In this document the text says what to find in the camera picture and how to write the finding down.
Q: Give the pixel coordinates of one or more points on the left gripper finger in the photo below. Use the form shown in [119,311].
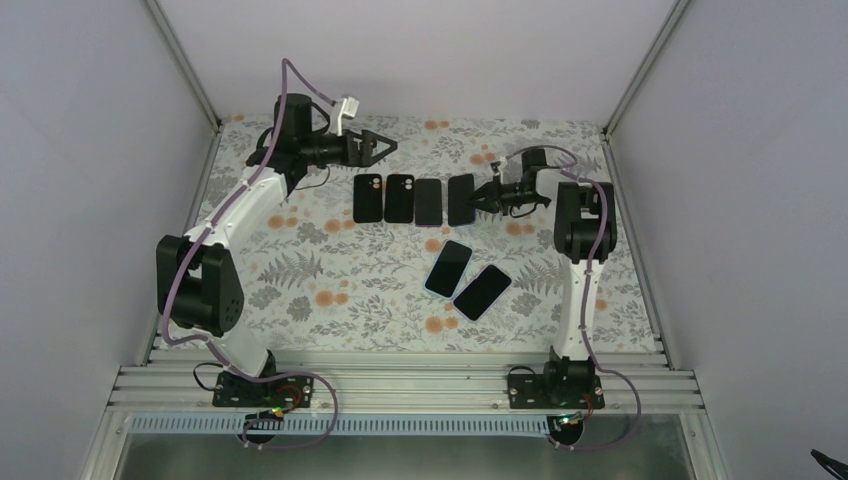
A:
[369,156]
[371,140]

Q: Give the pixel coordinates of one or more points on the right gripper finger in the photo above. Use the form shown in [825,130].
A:
[485,193]
[489,206]

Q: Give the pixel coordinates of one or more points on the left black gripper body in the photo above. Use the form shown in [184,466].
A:
[343,156]

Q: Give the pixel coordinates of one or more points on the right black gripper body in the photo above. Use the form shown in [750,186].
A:
[515,196]

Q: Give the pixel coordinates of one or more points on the black phone case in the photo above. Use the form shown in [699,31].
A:
[399,199]
[367,198]

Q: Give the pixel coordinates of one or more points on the black smartphone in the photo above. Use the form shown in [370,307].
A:
[460,211]

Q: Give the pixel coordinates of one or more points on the purple smartphone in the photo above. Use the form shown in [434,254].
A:
[428,209]

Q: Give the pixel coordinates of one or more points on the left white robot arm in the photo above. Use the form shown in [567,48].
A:
[199,293]

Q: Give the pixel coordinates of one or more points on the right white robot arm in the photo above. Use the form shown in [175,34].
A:
[584,232]

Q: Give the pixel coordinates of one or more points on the smartphone in clear case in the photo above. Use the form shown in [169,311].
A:
[482,292]

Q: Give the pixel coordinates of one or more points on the floral patterned table mat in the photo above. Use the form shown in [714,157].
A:
[314,279]

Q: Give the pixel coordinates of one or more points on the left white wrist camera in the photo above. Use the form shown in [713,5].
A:
[344,108]

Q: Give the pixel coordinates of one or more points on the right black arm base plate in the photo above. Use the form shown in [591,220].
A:
[530,391]

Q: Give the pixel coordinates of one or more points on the left aluminium frame post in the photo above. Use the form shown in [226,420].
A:
[180,58]

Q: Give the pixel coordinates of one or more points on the aluminium frame post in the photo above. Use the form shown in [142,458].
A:
[656,48]
[180,58]

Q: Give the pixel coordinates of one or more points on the slotted grey cable duct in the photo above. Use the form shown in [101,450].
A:
[346,424]

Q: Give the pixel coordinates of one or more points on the right aluminium frame post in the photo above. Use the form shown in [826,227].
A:
[656,48]

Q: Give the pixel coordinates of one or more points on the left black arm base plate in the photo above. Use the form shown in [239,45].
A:
[232,391]

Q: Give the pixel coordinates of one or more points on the aluminium mounting rail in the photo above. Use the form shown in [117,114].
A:
[399,383]

